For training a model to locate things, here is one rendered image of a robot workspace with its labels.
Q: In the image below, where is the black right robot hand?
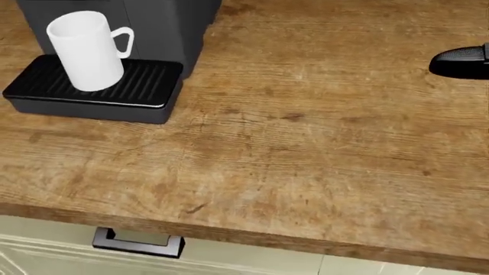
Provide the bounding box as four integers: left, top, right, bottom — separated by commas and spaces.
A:
428, 41, 489, 79

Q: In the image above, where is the dark grey coffee machine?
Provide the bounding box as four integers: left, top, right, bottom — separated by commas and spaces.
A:
2, 0, 223, 125

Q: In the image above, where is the white ceramic mug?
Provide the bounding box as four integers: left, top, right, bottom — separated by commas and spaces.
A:
46, 11, 135, 92

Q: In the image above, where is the cream cabinet drawer front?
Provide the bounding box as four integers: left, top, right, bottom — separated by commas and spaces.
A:
0, 214, 489, 275

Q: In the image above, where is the black drawer handle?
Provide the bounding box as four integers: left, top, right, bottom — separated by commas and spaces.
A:
91, 226, 186, 260

